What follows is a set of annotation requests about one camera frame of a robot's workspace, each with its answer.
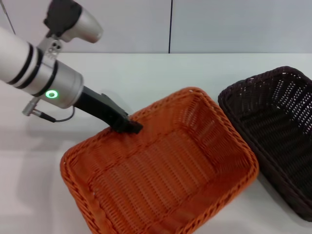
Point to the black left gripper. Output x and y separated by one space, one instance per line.
95 103

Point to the orange woven basket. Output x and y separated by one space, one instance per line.
158 175

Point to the silver black wrist camera unit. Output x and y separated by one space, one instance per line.
80 24

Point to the dark brown woven basket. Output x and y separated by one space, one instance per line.
275 136

